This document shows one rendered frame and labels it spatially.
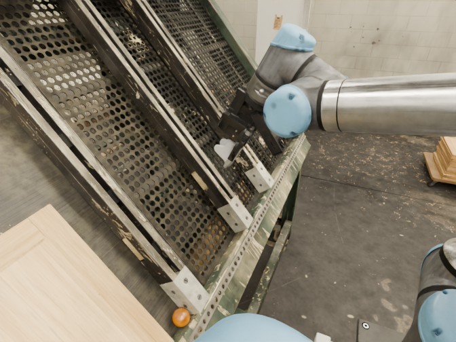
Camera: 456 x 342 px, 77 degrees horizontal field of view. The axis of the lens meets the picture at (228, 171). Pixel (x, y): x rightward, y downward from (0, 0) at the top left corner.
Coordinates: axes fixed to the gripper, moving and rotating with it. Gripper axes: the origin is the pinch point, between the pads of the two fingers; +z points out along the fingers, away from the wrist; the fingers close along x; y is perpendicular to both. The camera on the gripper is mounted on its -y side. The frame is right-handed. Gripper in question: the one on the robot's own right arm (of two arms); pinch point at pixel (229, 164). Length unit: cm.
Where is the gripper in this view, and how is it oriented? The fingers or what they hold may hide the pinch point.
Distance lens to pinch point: 75.3
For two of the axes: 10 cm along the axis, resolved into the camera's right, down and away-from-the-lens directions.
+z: -4.3, 6.6, 6.2
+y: -8.2, -5.7, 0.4
